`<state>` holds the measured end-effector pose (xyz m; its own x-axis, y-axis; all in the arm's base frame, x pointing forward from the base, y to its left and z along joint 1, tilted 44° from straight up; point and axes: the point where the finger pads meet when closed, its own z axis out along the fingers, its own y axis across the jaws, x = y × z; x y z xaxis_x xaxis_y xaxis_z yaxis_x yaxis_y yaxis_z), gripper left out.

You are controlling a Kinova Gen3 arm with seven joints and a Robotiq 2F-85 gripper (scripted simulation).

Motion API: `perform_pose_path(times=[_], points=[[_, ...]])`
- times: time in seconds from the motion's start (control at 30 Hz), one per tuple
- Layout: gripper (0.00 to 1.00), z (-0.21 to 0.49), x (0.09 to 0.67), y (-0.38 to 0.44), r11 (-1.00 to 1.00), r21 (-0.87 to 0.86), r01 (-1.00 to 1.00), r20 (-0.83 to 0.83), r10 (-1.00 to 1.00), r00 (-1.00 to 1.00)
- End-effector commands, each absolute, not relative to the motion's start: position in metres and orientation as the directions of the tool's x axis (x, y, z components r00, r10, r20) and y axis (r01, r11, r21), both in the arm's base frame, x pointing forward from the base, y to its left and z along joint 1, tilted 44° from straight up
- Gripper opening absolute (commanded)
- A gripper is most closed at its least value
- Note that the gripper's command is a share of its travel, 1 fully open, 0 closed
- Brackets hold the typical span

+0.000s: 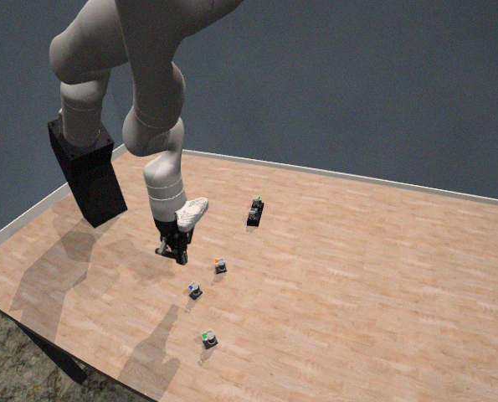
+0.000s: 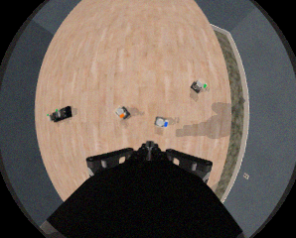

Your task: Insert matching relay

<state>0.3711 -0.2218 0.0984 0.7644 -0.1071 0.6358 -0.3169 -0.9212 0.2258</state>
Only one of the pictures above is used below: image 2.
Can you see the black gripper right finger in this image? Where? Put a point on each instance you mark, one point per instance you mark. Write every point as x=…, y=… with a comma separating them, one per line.
x=192, y=164

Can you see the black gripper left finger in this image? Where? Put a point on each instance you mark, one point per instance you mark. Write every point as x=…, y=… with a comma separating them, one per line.
x=96, y=164

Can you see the black rack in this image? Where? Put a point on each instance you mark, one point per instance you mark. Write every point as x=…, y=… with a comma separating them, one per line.
x=68, y=112

